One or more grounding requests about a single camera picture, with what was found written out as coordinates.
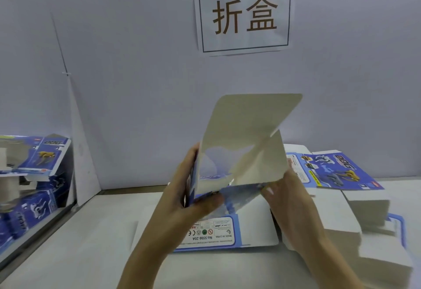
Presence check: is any blue dog-print cardboard box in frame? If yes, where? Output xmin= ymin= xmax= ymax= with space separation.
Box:
xmin=187 ymin=93 xmax=304 ymax=215

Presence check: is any stack of boxes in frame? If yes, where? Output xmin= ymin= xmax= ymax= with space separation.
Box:
xmin=132 ymin=193 xmax=281 ymax=254
xmin=283 ymin=144 xmax=414 ymax=288

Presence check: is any person's left forearm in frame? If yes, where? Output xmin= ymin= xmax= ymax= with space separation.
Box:
xmin=118 ymin=236 xmax=178 ymax=289

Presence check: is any white paper wall sign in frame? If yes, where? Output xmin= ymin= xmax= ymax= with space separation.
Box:
xmin=193 ymin=0 xmax=296 ymax=56

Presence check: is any person's right forearm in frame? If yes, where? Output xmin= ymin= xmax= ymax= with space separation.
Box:
xmin=304 ymin=233 xmax=384 ymax=289

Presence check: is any person's left hand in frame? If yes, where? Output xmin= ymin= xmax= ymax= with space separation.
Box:
xmin=146 ymin=144 xmax=225 ymax=255

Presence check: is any pile of blue boxes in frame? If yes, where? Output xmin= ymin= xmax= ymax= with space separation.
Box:
xmin=0 ymin=133 xmax=75 ymax=254

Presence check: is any person's right hand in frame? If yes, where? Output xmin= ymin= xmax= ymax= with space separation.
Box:
xmin=261 ymin=161 xmax=328 ymax=255

